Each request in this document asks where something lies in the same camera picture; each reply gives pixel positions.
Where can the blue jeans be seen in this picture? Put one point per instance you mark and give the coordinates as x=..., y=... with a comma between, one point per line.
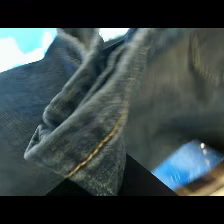
x=110, y=100

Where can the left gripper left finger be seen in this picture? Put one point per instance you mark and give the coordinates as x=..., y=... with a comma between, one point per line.
x=63, y=189

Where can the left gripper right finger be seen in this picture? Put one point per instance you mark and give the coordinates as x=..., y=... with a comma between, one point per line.
x=143, y=180

